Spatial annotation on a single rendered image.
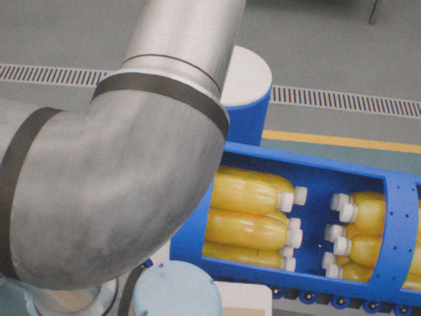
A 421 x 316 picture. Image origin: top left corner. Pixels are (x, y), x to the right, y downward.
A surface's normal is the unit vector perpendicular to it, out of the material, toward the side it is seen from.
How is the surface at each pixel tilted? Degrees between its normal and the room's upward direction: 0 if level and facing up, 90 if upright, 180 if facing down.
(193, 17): 21
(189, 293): 7
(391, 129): 0
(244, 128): 90
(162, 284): 7
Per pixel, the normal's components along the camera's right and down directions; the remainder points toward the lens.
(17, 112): 0.13, -0.86
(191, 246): -0.14, 0.49
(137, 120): 0.12, -0.47
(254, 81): 0.07, -0.66
